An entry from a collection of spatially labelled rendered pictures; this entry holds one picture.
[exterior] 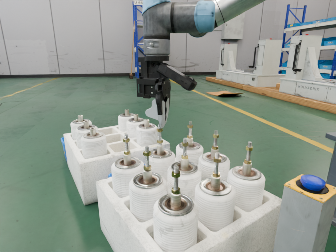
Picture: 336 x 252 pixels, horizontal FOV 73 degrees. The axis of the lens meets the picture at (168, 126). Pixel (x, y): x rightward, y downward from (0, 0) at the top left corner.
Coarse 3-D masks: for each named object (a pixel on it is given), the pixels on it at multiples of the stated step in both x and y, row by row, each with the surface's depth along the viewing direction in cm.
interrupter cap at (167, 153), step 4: (164, 148) 76; (152, 152) 73; (156, 152) 74; (164, 152) 74; (168, 152) 73; (152, 156) 70; (156, 156) 70; (160, 156) 70; (164, 156) 70; (168, 156) 70
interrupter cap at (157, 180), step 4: (152, 172) 60; (136, 176) 59; (140, 176) 59; (152, 176) 59; (156, 176) 59; (160, 176) 58; (136, 180) 57; (140, 180) 57; (152, 180) 57; (156, 180) 57; (160, 180) 57; (136, 184) 55; (140, 184) 55; (144, 184) 55; (148, 184) 55; (152, 184) 55; (156, 184) 55; (160, 184) 55; (144, 188) 54; (148, 188) 54
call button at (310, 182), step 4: (304, 176) 44; (308, 176) 44; (312, 176) 44; (316, 176) 44; (300, 180) 44; (304, 180) 42; (308, 180) 42; (312, 180) 42; (316, 180) 42; (320, 180) 42; (304, 184) 42; (308, 184) 42; (312, 184) 41; (316, 184) 41; (320, 184) 41; (324, 184) 41; (308, 188) 42; (312, 188) 42; (316, 188) 41; (320, 188) 41
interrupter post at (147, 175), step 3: (144, 171) 56; (147, 171) 56; (150, 171) 56; (144, 174) 56; (147, 174) 56; (150, 174) 56; (144, 177) 56; (147, 177) 56; (150, 177) 56; (144, 180) 56; (147, 180) 56; (150, 180) 56
